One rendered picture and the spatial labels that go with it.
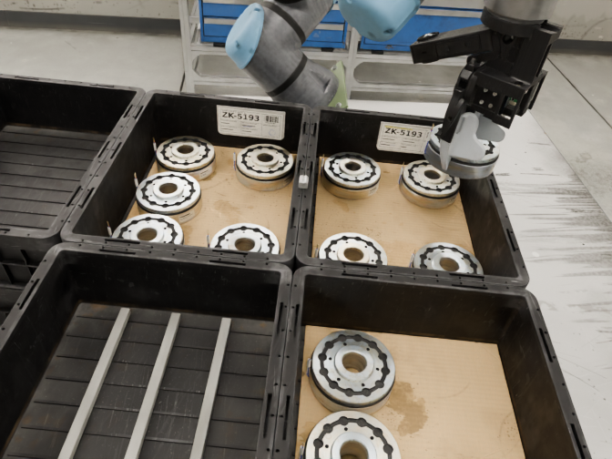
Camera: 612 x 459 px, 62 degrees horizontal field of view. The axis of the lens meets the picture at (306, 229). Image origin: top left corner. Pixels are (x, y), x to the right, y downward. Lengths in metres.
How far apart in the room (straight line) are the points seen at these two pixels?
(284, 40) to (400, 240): 0.48
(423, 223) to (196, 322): 0.41
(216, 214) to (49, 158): 0.34
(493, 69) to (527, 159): 0.74
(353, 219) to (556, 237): 0.49
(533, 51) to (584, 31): 3.56
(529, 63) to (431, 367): 0.38
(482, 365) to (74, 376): 0.51
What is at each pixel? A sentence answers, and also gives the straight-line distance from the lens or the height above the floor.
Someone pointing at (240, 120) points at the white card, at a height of 0.89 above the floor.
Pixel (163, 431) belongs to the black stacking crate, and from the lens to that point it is 0.63.
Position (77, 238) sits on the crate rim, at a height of 0.93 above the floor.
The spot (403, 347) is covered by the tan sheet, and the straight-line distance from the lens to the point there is 0.70.
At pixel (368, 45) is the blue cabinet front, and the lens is 2.77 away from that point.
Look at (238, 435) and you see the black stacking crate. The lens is 0.62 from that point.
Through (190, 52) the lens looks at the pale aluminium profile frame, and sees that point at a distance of 2.74.
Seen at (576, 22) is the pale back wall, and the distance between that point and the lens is 4.14.
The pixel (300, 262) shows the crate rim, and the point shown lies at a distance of 0.64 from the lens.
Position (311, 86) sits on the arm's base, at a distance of 1.10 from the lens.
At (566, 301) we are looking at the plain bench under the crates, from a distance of 1.05.
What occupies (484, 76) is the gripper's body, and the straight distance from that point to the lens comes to 0.66.
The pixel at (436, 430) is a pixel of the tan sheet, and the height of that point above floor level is 0.83.
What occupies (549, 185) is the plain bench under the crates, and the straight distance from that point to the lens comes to 1.33.
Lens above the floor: 1.39
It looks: 43 degrees down
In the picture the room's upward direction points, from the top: 6 degrees clockwise
